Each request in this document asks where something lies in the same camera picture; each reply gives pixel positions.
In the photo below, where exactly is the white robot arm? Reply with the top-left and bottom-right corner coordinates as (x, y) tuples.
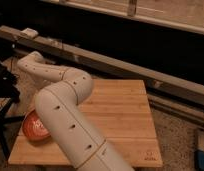
(18, 51), (134, 171)

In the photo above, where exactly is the black stand left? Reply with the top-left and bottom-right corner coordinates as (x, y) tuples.
(0, 61), (24, 159)

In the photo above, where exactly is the long wooden beam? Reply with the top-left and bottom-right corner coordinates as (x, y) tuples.
(0, 26), (204, 106)

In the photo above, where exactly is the small white box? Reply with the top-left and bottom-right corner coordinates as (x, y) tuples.
(21, 28), (38, 38)

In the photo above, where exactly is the wooden board table top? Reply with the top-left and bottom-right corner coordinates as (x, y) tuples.
(8, 79), (163, 168)

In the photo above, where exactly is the blue and white box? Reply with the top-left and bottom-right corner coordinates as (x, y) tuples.
(194, 129), (204, 171)

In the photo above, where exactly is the light wooden shelf ledge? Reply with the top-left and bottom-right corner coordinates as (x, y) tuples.
(42, 0), (204, 35)

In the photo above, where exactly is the orange ceramic bowl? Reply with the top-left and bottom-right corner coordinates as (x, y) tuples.
(22, 110), (50, 141)

